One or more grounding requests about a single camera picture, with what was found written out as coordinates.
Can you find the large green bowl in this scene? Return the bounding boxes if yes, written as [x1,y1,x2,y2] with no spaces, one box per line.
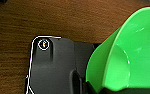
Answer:
[85,6,150,94]

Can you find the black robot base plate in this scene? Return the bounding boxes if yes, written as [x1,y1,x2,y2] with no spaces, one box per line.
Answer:
[25,35,103,94]

